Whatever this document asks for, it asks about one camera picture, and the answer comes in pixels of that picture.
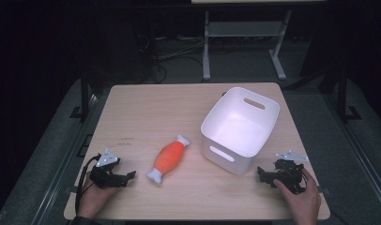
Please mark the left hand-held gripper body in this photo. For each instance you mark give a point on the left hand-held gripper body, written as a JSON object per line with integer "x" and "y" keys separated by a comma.
{"x": 108, "y": 179}

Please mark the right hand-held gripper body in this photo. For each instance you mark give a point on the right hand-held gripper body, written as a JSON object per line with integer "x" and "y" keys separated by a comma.
{"x": 289, "y": 173}

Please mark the orange plush toy white ends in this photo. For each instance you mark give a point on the orange plush toy white ends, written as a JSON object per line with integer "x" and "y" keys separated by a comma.
{"x": 169, "y": 157}

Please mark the white plastic basket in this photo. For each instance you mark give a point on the white plastic basket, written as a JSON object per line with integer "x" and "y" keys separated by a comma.
{"x": 238, "y": 131}

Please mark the person's left hand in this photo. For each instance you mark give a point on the person's left hand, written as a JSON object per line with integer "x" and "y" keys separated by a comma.
{"x": 91, "y": 200}

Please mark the person's right hand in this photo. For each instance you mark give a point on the person's right hand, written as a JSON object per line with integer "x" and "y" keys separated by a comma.
{"x": 304, "y": 206}

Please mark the person's dark left sleeve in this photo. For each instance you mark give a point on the person's dark left sleeve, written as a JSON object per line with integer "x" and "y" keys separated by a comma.
{"x": 83, "y": 221}

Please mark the black metal stand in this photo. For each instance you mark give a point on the black metal stand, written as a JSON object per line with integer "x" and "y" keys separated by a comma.
{"x": 343, "y": 97}
{"x": 84, "y": 97}

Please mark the metal floor rail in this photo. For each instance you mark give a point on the metal floor rail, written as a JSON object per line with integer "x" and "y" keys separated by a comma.
{"x": 65, "y": 159}
{"x": 357, "y": 146}

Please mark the white metal table frame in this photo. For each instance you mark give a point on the white metal table frame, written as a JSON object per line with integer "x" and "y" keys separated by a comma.
{"x": 243, "y": 29}

